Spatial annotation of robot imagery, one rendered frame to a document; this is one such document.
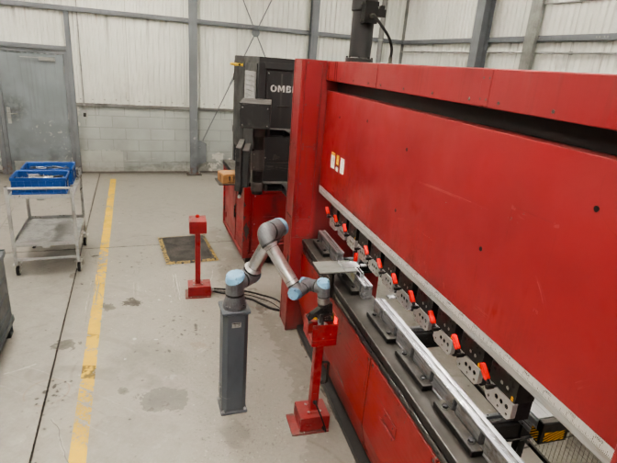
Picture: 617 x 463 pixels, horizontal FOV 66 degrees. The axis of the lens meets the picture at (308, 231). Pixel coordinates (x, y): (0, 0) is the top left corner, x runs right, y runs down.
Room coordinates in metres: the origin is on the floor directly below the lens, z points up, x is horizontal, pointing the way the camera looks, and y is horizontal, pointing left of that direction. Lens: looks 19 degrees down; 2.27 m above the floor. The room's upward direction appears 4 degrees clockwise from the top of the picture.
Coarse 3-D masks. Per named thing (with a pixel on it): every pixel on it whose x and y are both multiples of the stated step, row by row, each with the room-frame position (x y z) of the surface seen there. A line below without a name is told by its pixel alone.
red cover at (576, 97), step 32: (352, 64) 3.25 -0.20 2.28; (384, 64) 2.76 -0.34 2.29; (416, 64) 2.40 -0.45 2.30; (448, 96) 2.08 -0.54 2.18; (480, 96) 1.86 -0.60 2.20; (512, 96) 1.69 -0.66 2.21; (544, 96) 1.54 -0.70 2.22; (576, 96) 1.43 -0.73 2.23; (608, 96) 1.32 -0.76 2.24; (608, 128) 1.30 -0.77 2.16
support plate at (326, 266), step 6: (318, 264) 2.95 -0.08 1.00; (324, 264) 2.96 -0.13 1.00; (330, 264) 2.96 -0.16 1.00; (336, 264) 2.97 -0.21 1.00; (318, 270) 2.85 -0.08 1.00; (324, 270) 2.85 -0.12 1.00; (330, 270) 2.86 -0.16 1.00; (336, 270) 2.86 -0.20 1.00; (342, 270) 2.87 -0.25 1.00; (348, 270) 2.88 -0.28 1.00; (354, 270) 2.89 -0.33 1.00
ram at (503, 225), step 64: (384, 128) 2.70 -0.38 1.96; (448, 128) 2.07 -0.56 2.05; (320, 192) 3.72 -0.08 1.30; (384, 192) 2.59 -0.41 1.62; (448, 192) 1.99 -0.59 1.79; (512, 192) 1.61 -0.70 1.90; (576, 192) 1.36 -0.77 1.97; (448, 256) 1.91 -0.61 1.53; (512, 256) 1.55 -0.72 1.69; (576, 256) 1.30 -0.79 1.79; (512, 320) 1.48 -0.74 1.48; (576, 320) 1.25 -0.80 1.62; (576, 384) 1.19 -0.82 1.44
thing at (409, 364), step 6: (396, 354) 2.11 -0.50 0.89; (408, 354) 2.10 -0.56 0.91; (402, 360) 2.04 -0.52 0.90; (408, 360) 2.04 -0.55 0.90; (408, 366) 1.99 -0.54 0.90; (414, 366) 2.00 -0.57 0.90; (414, 372) 1.94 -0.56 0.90; (420, 372) 1.95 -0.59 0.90; (414, 378) 1.92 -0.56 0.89; (420, 378) 1.90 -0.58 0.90; (426, 378) 1.90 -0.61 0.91; (420, 384) 1.86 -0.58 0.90; (426, 384) 1.86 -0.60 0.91
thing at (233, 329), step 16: (224, 320) 2.60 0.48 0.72; (240, 320) 2.62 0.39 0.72; (224, 336) 2.60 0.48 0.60; (240, 336) 2.62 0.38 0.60; (224, 352) 2.60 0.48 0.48; (240, 352) 2.62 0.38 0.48; (224, 368) 2.60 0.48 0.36; (240, 368) 2.62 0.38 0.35; (224, 384) 2.60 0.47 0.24; (240, 384) 2.62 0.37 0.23; (224, 400) 2.60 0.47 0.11; (240, 400) 2.63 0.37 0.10
